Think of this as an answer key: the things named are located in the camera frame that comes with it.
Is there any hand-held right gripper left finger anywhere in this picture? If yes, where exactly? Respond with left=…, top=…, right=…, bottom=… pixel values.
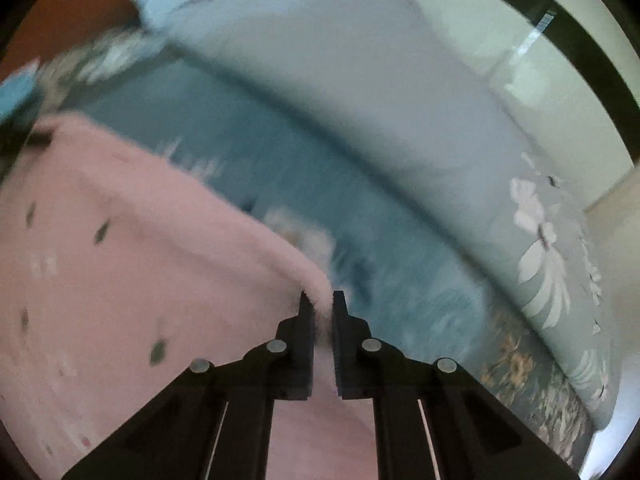
left=61, top=290, right=316, bottom=480

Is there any light blue cloth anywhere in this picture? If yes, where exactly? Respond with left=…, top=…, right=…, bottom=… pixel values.
left=0, top=60, right=43, bottom=123

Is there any pink fleece garment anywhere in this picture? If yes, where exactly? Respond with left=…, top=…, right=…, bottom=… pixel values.
left=0, top=114, right=381, bottom=480

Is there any light blue floral quilt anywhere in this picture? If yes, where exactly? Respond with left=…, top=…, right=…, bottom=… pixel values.
left=122, top=0, right=618, bottom=431

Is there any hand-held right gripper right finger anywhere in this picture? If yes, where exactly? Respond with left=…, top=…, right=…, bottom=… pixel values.
left=332, top=290, right=581, bottom=480

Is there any teal floral bed sheet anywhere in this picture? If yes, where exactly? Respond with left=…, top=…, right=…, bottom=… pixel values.
left=30, top=25, right=596, bottom=466

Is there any black window frame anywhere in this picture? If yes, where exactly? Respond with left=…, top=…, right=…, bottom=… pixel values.
left=440, top=0, right=640, bottom=166

